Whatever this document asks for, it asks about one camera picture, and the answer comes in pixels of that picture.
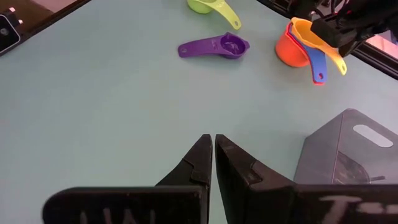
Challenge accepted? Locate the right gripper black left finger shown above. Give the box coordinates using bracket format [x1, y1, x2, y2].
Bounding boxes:
[41, 133, 213, 224]

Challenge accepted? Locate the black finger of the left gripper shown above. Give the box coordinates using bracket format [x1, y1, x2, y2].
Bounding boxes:
[338, 29, 389, 58]
[310, 14, 374, 48]

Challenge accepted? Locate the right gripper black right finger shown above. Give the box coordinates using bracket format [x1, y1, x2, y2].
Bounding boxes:
[215, 134, 398, 224]

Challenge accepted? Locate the yellow measuring cup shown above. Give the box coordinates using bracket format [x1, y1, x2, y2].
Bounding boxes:
[290, 17, 348, 77]

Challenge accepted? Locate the blue measuring cup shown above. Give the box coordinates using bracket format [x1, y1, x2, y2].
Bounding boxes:
[287, 22, 328, 84]

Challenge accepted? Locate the red measuring cup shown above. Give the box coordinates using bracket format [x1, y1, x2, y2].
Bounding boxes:
[285, 26, 326, 86]

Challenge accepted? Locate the purple measuring cup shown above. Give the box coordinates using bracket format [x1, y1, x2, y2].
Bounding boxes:
[177, 32, 251, 60]

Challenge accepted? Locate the green measuring cup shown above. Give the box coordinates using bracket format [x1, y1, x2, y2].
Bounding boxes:
[186, 0, 243, 31]

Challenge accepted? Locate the teal table mat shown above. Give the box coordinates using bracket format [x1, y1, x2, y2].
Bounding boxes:
[0, 0, 398, 224]

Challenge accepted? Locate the black metal table frame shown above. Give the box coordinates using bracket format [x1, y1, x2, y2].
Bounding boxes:
[0, 0, 398, 81]

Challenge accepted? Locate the black camera box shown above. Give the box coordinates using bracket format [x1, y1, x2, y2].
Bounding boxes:
[0, 7, 24, 53]

